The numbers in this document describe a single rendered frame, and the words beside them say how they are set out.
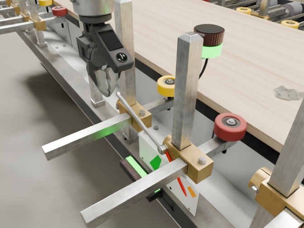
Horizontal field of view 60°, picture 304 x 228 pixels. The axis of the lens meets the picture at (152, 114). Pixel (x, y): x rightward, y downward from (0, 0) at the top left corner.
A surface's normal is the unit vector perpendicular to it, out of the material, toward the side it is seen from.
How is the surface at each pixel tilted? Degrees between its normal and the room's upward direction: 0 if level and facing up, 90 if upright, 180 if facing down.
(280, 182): 90
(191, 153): 0
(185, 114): 90
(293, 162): 90
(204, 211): 0
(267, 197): 90
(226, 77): 0
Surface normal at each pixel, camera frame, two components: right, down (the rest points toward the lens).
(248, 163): -0.82, 0.35
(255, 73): 0.00, -0.79
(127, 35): 0.58, 0.49
